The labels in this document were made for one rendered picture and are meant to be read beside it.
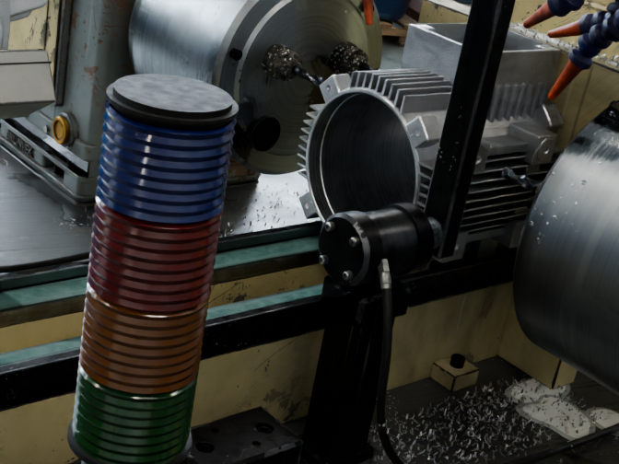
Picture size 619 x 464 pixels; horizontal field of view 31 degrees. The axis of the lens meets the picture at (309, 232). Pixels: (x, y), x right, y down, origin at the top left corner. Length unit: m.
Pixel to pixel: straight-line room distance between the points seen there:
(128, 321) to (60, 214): 0.89
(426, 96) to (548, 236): 0.21
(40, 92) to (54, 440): 0.33
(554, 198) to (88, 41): 0.69
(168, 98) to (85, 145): 0.92
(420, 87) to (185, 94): 0.57
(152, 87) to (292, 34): 0.73
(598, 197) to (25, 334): 0.48
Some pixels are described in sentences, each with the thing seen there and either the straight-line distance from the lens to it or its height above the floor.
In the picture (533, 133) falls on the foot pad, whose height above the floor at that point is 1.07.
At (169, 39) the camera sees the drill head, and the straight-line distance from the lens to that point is 1.26.
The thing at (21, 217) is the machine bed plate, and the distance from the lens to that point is 1.39.
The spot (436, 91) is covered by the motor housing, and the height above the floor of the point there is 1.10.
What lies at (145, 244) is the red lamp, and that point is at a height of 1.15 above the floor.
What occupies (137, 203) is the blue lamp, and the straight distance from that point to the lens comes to 0.49.
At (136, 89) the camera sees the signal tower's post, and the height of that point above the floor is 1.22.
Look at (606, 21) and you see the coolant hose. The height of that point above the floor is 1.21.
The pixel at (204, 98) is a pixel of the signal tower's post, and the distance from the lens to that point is 0.50.
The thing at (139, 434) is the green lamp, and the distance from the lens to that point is 0.55.
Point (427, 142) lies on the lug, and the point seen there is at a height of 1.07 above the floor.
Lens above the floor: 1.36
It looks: 23 degrees down
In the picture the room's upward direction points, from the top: 11 degrees clockwise
